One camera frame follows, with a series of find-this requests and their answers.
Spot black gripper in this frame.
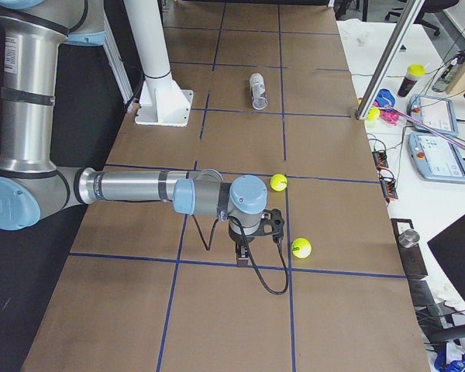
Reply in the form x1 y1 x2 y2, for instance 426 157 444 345
229 225 255 267

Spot yellow tennis ball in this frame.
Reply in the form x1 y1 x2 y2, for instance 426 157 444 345
270 174 288 192
291 237 312 259

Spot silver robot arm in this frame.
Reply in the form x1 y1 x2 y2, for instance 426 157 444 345
0 1 268 267

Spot near orange black connector block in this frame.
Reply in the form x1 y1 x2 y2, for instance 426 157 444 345
379 176 398 202

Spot orange black connector block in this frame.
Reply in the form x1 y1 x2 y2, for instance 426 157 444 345
379 176 398 202
372 150 388 170

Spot small steel cup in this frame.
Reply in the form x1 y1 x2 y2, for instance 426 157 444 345
398 229 420 248

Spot far orange black connector block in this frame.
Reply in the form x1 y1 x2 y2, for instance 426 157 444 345
372 150 388 170

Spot pink cloth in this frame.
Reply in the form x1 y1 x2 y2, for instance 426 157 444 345
379 108 400 126

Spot near blue teach pendant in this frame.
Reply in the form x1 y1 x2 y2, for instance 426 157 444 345
408 132 465 184

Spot blue teach pendant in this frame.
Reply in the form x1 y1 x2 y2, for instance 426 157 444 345
408 132 465 184
407 94 459 136

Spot silver metal rod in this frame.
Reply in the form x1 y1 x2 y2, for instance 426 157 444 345
383 101 465 158

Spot far blue teach pendant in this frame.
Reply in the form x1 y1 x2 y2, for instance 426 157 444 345
407 94 459 136

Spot dark bottle yellow cap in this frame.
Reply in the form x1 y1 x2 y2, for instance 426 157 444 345
398 64 425 98

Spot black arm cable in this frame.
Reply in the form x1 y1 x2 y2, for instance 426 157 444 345
191 212 289 295

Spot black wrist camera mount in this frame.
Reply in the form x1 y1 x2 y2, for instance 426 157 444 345
253 208 284 245

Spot white pedestal column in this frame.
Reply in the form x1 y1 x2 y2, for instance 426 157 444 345
124 0 194 127

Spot yellow ball beside post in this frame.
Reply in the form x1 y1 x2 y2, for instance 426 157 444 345
366 106 381 121

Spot aluminium frame post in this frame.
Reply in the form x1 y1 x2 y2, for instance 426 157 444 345
355 0 425 120

